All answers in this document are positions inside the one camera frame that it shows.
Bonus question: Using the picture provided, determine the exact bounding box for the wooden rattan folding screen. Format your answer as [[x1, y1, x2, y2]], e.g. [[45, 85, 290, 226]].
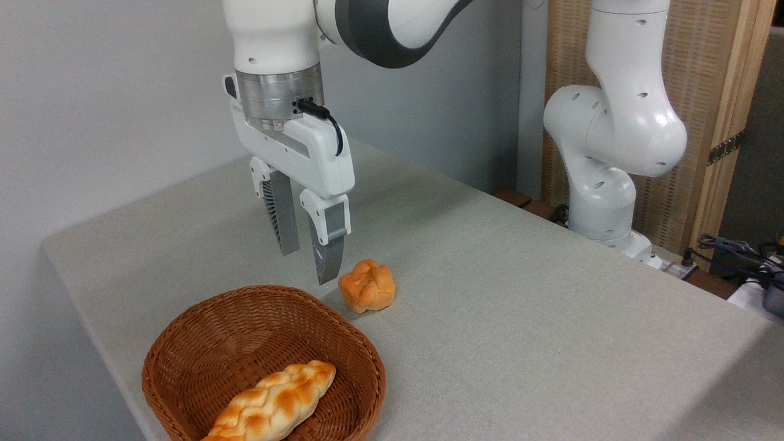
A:
[[542, 0, 778, 270]]

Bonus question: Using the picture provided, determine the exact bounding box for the round knotted bread bun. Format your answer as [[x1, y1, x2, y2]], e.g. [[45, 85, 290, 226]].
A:
[[338, 259, 397, 314]]

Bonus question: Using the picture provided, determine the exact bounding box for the bundle of dark cables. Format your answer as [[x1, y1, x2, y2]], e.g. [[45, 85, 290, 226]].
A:
[[683, 233, 784, 282]]

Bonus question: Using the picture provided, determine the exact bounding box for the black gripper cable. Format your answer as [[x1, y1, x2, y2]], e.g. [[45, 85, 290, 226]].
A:
[[294, 98, 345, 157]]

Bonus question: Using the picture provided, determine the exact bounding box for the grey tablecloth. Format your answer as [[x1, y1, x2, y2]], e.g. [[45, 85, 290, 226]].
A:
[[42, 140, 784, 441]]

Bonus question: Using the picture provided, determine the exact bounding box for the long braided bread loaf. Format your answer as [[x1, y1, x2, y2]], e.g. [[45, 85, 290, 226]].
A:
[[202, 360, 337, 441]]

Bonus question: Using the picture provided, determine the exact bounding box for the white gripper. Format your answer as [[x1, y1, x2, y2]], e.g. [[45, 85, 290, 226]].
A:
[[224, 73, 356, 286]]

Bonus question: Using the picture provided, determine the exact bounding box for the metal screen hinge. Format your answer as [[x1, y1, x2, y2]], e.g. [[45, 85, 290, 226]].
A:
[[707, 130, 745, 167]]

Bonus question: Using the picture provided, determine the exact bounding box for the brown wicker basket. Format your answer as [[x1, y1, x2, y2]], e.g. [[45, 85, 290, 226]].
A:
[[141, 285, 387, 441]]

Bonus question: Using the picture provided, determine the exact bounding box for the blue grey device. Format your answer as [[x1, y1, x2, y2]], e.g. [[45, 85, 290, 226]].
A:
[[761, 269, 784, 319]]

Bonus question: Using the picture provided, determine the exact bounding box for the brown wooden base table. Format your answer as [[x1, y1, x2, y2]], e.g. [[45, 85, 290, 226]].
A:
[[493, 189, 571, 228]]

